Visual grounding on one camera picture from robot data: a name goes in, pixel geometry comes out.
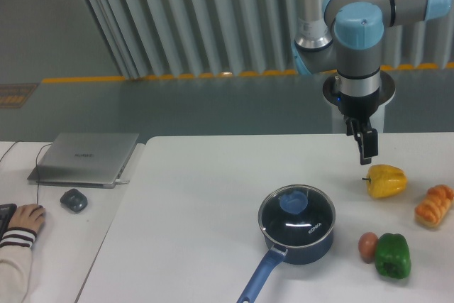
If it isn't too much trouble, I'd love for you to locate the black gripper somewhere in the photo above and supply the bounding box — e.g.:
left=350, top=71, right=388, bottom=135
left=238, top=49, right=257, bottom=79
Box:
left=338, top=92, right=380, bottom=165

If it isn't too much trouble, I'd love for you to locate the white sleeve forearm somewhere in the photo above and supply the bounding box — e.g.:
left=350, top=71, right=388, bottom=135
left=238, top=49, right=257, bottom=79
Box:
left=1, top=228, right=37, bottom=302

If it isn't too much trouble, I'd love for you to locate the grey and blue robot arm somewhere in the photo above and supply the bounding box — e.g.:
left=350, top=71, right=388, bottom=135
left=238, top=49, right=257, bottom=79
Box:
left=292, top=0, right=453, bottom=165

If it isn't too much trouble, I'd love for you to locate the glass lid with blue knob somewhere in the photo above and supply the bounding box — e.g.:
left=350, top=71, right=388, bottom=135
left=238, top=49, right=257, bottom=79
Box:
left=258, top=184, right=336, bottom=248

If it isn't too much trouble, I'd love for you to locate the person's hand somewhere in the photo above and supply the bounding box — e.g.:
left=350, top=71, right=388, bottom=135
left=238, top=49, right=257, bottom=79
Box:
left=8, top=204, right=45, bottom=235

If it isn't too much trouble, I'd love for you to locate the yellow bell pepper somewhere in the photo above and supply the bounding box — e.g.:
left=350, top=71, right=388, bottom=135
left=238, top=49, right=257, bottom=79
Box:
left=362, top=164, right=408, bottom=199

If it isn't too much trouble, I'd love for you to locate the golden bread loaf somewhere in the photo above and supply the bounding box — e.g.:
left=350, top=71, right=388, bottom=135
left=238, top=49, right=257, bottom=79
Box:
left=414, top=184, right=453, bottom=228

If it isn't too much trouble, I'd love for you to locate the brown egg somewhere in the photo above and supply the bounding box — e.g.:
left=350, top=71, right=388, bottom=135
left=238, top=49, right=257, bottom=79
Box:
left=358, top=232, right=378, bottom=263

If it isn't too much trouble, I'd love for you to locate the green bell pepper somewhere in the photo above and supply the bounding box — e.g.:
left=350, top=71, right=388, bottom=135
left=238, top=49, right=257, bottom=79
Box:
left=375, top=233, right=411, bottom=280

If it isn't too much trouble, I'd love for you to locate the dark blue saucepan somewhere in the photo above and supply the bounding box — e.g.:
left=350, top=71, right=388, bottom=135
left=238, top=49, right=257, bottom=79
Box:
left=236, top=184, right=336, bottom=303

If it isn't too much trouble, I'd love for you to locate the silver laptop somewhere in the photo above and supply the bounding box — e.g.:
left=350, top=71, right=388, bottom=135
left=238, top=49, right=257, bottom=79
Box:
left=28, top=133, right=139, bottom=188

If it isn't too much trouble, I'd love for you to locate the dark grey mouse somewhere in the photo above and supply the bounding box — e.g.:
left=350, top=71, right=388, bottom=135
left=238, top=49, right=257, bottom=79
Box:
left=60, top=188, right=88, bottom=214

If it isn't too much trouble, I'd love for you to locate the black keyboard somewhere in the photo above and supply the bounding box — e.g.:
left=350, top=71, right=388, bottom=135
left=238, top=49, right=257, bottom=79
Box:
left=0, top=204, right=17, bottom=239

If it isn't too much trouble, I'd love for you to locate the black cable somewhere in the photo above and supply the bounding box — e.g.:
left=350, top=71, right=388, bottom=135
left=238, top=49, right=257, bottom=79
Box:
left=0, top=140, right=54, bottom=206

